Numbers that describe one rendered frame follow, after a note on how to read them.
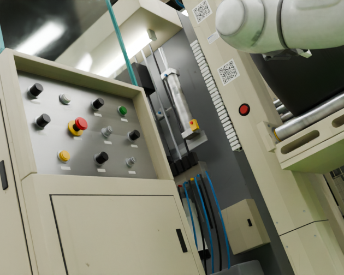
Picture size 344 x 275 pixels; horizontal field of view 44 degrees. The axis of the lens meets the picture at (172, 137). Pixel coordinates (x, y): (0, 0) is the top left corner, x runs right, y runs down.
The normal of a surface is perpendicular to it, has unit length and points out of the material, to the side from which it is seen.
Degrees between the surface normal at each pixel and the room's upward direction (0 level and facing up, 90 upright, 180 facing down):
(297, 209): 90
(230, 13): 94
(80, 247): 90
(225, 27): 107
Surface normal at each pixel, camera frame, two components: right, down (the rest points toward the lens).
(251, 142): -0.62, -0.11
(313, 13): -0.58, 0.15
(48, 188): 0.72, -0.46
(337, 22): -0.46, 0.49
